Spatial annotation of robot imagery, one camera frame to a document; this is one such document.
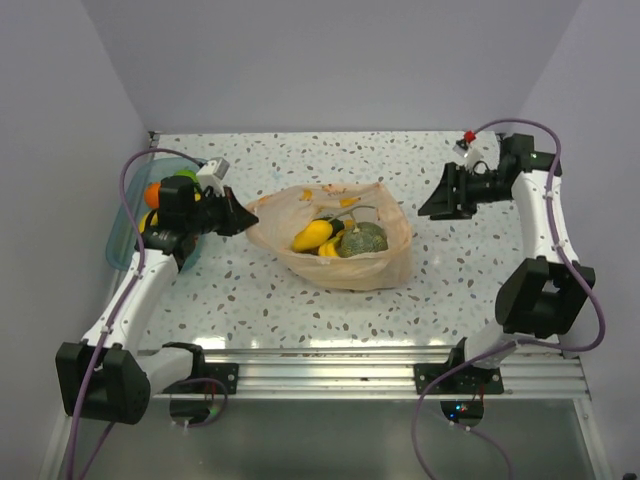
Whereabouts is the fake green melon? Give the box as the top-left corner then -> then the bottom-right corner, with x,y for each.
338,222 -> 388,258

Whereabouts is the fake banana bunch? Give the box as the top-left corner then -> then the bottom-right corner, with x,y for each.
317,237 -> 341,258

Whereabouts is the fake dark avocado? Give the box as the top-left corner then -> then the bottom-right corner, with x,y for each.
326,217 -> 345,237

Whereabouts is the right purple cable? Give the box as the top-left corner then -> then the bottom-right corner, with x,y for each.
405,117 -> 607,480

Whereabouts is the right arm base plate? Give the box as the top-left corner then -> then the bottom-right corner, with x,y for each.
413,338 -> 505,395

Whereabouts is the right round controller board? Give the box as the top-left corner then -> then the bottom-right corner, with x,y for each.
440,400 -> 485,428

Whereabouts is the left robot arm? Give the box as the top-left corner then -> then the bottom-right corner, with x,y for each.
55,176 -> 259,425

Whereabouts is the fake green apple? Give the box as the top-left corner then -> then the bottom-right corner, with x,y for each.
174,169 -> 198,182

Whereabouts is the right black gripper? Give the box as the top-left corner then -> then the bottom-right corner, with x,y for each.
418,161 -> 514,221

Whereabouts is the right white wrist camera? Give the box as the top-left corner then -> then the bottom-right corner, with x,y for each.
453,130 -> 484,170

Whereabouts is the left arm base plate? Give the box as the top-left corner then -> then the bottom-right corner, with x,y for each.
158,362 -> 240,395

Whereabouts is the left round controller board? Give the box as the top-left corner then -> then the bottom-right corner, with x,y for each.
169,398 -> 214,426

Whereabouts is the orange plastic bag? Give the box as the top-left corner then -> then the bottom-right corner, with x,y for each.
247,183 -> 412,291

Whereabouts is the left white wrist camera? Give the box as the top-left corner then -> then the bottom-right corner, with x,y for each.
196,157 -> 230,194

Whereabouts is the fake orange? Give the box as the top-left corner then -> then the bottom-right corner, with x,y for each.
143,182 -> 161,209

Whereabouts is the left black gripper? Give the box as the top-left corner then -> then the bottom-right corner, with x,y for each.
185,186 -> 258,237

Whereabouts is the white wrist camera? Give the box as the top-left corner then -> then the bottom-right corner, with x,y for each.
196,157 -> 230,194
453,130 -> 484,170

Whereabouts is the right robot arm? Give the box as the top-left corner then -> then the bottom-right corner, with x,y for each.
418,131 -> 596,393

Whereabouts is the purple cable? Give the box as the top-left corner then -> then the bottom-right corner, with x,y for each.
64,148 -> 207,480
405,117 -> 607,480

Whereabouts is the aluminium rail frame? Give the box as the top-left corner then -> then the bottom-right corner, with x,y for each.
63,344 -> 591,399

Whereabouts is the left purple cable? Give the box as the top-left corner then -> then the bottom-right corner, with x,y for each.
64,148 -> 207,480

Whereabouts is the fake yellow mango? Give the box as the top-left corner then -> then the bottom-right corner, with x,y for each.
291,219 -> 333,252

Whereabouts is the round controller board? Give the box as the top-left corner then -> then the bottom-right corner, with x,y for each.
440,400 -> 485,428
169,398 -> 214,426

